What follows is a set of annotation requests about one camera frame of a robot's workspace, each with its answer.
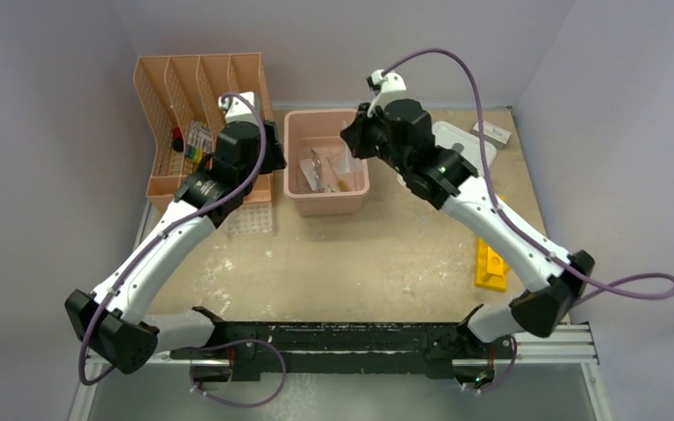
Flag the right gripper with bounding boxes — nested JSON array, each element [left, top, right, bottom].
[[342, 103, 411, 177]]

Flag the clear glass funnel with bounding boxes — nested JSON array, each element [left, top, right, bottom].
[[335, 152, 366, 178]]

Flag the metal crucible tongs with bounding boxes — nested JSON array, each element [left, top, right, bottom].
[[311, 149, 337, 193]]

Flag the pink plastic bin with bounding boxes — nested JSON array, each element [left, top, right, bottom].
[[283, 109, 369, 217]]

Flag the clear acrylic tube rack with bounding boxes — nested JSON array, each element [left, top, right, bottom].
[[226, 202, 275, 238]]

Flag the white plastic lid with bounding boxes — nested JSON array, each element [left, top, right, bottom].
[[432, 121, 484, 175]]

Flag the yellow test tube rack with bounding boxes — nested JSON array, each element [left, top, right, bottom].
[[474, 238, 511, 293]]

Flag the clear plastic bag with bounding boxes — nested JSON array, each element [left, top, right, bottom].
[[299, 159, 322, 192]]

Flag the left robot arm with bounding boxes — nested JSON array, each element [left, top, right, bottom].
[[64, 120, 286, 385]]

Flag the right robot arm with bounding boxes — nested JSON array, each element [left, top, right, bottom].
[[341, 99, 595, 357]]

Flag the coloured marker pack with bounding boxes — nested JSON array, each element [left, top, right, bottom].
[[185, 119, 212, 164]]

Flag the red black bottle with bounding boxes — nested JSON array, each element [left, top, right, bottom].
[[171, 127, 185, 153]]

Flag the peach desk organizer rack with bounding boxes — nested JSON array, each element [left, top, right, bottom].
[[133, 53, 275, 213]]

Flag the white slide box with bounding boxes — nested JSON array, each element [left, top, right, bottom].
[[472, 121, 512, 149]]

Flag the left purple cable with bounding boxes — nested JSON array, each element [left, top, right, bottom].
[[78, 91, 269, 387]]

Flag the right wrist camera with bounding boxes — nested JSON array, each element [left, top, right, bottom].
[[367, 69, 408, 115]]

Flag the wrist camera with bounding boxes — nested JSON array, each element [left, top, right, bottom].
[[367, 69, 408, 115], [218, 91, 259, 125]]

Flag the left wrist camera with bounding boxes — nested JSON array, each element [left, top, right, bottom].
[[218, 91, 259, 125]]

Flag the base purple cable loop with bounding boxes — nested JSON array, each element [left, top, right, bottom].
[[188, 334, 290, 409]]

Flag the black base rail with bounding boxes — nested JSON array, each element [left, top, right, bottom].
[[168, 304, 522, 384]]

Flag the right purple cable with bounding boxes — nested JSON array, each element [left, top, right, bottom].
[[380, 47, 674, 306]]

